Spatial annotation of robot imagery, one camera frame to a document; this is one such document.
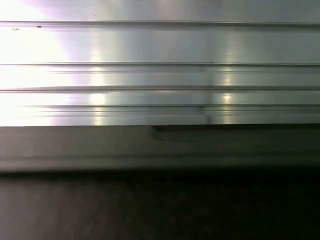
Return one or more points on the open black PC case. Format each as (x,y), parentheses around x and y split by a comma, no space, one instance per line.
(160,150)

